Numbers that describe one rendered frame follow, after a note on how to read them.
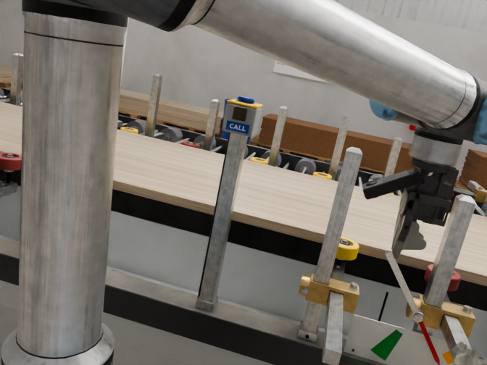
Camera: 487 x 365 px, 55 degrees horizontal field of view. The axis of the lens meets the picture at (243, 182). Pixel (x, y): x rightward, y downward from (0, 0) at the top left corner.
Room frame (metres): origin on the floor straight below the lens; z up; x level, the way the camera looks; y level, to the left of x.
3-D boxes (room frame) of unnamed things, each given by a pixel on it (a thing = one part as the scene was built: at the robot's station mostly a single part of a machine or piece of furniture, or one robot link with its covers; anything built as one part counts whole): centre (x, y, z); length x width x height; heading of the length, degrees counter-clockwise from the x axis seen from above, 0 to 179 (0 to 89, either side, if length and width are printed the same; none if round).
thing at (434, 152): (0.92, -0.35, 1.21); 0.10 x 0.09 x 0.05; 170
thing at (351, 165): (1.02, -0.23, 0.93); 0.03 x 0.03 x 0.48; 80
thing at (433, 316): (0.98, -0.49, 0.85); 0.13 x 0.06 x 0.05; 80
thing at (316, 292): (1.02, -0.25, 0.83); 0.13 x 0.06 x 0.05; 80
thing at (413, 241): (0.90, -0.36, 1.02); 0.06 x 0.03 x 0.09; 80
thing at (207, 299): (1.06, 0.03, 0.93); 0.05 x 0.04 x 0.45; 80
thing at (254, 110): (1.06, 0.03, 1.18); 0.07 x 0.07 x 0.08; 80
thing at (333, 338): (0.97, -0.26, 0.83); 0.43 x 0.03 x 0.04; 170
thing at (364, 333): (0.96, -0.44, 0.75); 0.26 x 0.01 x 0.10; 80
